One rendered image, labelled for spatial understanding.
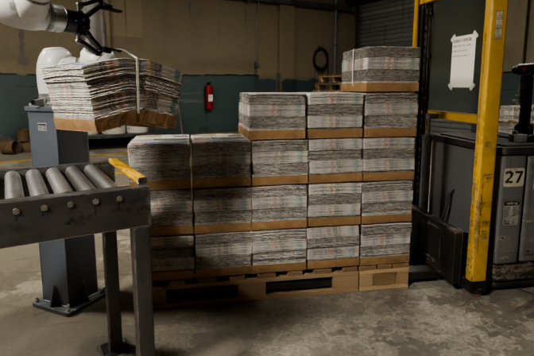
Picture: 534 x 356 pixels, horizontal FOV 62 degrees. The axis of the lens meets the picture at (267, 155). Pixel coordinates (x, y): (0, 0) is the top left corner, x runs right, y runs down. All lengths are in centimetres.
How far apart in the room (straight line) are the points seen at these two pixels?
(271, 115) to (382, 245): 93
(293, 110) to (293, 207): 49
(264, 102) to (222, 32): 745
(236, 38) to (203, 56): 86
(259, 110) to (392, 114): 69
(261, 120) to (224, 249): 68
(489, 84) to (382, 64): 51
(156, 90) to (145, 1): 744
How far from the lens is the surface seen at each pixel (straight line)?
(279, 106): 218
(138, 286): 145
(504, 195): 261
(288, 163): 222
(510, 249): 273
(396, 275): 261
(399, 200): 247
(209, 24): 948
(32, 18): 159
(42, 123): 233
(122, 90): 162
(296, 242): 234
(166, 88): 173
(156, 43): 906
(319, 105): 223
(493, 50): 243
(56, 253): 244
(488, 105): 242
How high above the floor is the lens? 110
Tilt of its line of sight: 9 degrees down
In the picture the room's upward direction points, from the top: straight up
